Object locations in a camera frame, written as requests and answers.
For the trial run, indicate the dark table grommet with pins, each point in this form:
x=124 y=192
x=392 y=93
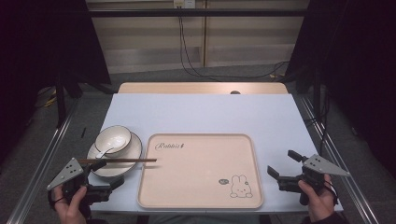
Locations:
x=235 y=92

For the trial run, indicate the person's left hand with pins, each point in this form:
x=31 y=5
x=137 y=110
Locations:
x=72 y=210

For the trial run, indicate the white ceramic plate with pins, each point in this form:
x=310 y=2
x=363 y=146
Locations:
x=130 y=154

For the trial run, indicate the dark brown chopstick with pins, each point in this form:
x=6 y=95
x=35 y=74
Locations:
x=130 y=160
x=127 y=161

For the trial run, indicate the person's right hand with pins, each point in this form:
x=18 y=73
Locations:
x=320 y=205

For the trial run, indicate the black metal stand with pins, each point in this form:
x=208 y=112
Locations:
x=60 y=102
x=317 y=93

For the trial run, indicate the white ceramic spoon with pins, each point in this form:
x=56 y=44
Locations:
x=107 y=151

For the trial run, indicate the white wall socket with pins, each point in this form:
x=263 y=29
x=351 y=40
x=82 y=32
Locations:
x=184 y=3

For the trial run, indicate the dark curtain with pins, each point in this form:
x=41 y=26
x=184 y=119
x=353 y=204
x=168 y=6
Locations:
x=358 y=62
x=37 y=46

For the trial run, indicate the white table mat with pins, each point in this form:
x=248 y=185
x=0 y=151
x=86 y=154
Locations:
x=202 y=115

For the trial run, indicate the person's grey clothing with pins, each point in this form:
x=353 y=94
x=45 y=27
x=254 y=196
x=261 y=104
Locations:
x=202 y=219

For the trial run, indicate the black horizontal frame bar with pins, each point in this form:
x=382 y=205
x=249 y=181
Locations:
x=199 y=12

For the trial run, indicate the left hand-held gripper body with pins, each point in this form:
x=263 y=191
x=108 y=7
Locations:
x=69 y=172

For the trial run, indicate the light wooden table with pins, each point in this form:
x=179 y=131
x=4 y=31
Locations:
x=186 y=88

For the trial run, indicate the white ceramic bowl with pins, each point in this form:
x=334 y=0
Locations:
x=116 y=135

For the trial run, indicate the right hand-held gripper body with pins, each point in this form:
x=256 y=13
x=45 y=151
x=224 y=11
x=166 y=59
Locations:
x=320 y=166

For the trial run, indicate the pink tray with rabbit print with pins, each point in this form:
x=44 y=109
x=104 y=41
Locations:
x=199 y=177

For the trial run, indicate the aluminium floor rail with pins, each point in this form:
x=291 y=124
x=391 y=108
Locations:
x=40 y=165
x=339 y=161

